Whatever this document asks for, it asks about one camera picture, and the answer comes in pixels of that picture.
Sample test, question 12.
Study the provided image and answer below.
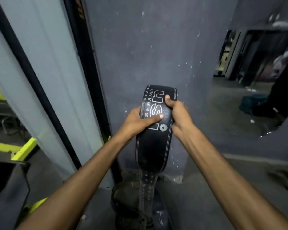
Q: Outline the person's right forearm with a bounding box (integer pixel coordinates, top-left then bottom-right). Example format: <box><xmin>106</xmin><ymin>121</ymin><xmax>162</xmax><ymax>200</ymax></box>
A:
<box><xmin>181</xmin><ymin>126</ymin><xmax>288</xmax><ymax>230</ymax></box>

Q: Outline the person's left forearm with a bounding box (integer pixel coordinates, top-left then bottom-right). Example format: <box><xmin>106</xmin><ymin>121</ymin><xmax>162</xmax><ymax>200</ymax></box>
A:
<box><xmin>16</xmin><ymin>131</ymin><xmax>135</xmax><ymax>230</ymax></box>

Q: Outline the black leather weightlifting belt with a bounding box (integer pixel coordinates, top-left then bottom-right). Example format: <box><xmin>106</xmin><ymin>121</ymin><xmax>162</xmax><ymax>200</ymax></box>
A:
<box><xmin>135</xmin><ymin>85</ymin><xmax>177</xmax><ymax>221</ymax></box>

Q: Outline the person's right hand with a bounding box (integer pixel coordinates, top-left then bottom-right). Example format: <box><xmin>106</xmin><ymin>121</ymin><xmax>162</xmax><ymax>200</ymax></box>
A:
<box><xmin>164</xmin><ymin>94</ymin><xmax>198</xmax><ymax>142</ymax></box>

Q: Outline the dark belt pile on floor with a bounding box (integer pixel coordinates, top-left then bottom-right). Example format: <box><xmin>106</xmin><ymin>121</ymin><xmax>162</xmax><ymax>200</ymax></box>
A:
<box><xmin>111</xmin><ymin>169</ymin><xmax>173</xmax><ymax>230</ymax></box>

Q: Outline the teal bag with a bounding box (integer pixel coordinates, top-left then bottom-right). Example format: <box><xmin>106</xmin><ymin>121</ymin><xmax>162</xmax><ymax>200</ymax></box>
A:
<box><xmin>239</xmin><ymin>94</ymin><xmax>269</xmax><ymax>115</ymax></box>

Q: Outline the black padded gym seat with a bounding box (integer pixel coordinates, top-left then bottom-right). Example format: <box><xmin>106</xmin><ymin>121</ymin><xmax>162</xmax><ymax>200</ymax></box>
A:
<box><xmin>0</xmin><ymin>161</ymin><xmax>31</xmax><ymax>230</ymax></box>

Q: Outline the grey pillar with black strip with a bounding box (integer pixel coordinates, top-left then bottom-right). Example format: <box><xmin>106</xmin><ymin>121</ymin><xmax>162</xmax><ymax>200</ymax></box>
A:
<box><xmin>0</xmin><ymin>0</ymin><xmax>114</xmax><ymax>189</ymax></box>

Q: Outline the yellow-green gym machine frame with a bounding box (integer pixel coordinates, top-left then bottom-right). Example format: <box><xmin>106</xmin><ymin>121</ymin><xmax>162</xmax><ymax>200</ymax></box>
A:
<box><xmin>0</xmin><ymin>80</ymin><xmax>48</xmax><ymax>218</ymax></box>

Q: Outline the person's left hand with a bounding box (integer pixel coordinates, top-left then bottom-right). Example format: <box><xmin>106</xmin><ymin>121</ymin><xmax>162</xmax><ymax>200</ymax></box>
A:
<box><xmin>120</xmin><ymin>106</ymin><xmax>164</xmax><ymax>143</ymax></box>

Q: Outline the wall mirror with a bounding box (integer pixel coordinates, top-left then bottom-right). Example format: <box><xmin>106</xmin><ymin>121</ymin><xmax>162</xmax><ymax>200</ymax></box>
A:
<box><xmin>202</xmin><ymin>28</ymin><xmax>288</xmax><ymax>138</ymax></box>

